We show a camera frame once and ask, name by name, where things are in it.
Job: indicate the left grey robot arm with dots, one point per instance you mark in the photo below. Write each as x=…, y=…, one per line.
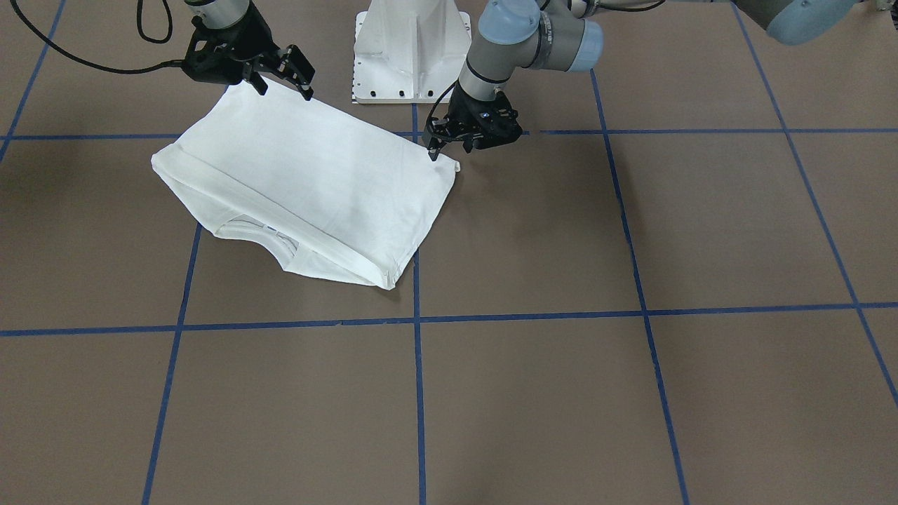
x=538, y=35

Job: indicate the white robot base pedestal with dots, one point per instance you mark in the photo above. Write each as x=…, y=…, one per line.
x=408, y=52

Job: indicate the white long-sleeve printed shirt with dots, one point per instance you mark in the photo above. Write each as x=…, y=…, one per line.
x=326, y=194

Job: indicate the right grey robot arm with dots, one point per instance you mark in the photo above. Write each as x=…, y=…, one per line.
x=232, y=44

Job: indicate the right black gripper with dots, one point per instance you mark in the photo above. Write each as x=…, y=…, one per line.
x=250, y=43

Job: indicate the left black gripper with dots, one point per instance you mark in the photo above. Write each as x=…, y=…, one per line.
x=462, y=105

